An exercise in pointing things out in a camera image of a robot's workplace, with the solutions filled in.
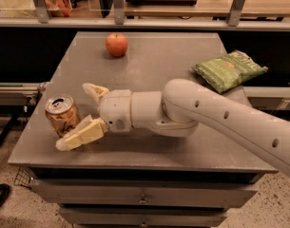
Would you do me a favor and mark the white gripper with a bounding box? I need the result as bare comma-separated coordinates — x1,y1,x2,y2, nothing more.
55,83,132,151

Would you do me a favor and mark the orange soda can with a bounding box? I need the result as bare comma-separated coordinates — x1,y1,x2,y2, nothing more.
46,94,80,138

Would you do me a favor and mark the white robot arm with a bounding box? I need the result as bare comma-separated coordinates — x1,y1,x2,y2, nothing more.
56,79,290,177

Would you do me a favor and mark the red apple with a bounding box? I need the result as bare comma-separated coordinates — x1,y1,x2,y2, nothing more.
106,33,128,57

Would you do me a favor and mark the upper grey drawer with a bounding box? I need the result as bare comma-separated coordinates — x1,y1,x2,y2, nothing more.
30,180,257,209

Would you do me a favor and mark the grey drawer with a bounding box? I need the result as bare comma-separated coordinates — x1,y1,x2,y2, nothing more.
60,208,226,228
30,180,257,209

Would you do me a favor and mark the lower grey drawer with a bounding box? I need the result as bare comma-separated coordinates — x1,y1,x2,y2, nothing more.
60,208,226,228

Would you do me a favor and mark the green chip bag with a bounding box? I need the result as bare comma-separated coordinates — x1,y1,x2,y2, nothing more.
192,50,268,94

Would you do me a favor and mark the wire mesh basket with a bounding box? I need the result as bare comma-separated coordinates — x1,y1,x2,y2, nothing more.
13,167,31,188

